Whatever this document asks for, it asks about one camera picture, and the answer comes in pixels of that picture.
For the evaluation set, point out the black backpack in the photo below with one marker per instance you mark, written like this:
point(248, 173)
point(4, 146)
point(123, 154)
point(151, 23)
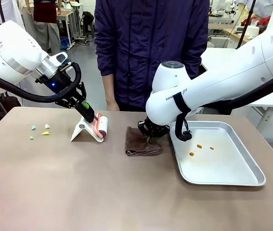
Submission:
point(88, 16)

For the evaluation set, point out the person in purple jacket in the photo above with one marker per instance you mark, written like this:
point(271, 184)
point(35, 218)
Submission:
point(151, 48)

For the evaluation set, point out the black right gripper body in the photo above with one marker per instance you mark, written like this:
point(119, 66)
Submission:
point(159, 128)

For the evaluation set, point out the wood top desk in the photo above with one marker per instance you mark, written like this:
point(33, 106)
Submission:
point(65, 15)

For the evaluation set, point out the person's right hand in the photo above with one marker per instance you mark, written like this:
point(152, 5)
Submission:
point(113, 106)

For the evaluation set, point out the red cloth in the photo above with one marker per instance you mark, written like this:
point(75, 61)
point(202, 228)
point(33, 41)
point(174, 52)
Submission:
point(264, 21)

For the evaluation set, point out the yellow paper scrap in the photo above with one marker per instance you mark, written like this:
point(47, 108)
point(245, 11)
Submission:
point(46, 132)

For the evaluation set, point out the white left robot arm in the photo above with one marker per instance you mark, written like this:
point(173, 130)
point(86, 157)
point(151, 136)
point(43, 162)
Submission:
point(11, 53)

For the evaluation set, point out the lint roller on white stand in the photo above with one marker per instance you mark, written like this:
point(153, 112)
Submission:
point(80, 127)

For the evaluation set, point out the blue plastic bag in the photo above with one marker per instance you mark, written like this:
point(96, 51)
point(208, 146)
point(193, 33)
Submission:
point(64, 44)

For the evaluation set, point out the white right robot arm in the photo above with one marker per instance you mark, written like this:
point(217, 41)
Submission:
point(223, 81)

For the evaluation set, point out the person in white coat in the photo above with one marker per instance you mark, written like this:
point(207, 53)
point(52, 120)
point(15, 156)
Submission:
point(9, 9)

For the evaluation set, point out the person's right forearm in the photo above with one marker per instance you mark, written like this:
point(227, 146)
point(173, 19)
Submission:
point(108, 89)

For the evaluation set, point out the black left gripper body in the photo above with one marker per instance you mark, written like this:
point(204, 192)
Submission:
point(57, 81)

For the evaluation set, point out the person in dark red apron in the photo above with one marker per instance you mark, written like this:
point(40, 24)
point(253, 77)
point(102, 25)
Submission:
point(44, 12)

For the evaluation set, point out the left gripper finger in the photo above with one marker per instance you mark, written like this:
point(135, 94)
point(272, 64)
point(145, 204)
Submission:
point(66, 102)
point(81, 92)

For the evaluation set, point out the silver metal tray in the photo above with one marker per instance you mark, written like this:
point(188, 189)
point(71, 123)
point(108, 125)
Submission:
point(218, 166)

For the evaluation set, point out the dark bag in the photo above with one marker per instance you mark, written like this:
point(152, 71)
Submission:
point(10, 102)

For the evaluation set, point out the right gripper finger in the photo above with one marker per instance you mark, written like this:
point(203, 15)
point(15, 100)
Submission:
point(144, 128)
point(160, 135)

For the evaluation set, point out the brown towel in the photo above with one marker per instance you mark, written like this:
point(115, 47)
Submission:
point(136, 144)

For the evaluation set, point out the wood top work table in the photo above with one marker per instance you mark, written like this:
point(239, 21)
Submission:
point(232, 32)

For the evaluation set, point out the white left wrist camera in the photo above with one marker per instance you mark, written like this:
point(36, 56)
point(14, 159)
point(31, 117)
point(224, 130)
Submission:
point(60, 57)

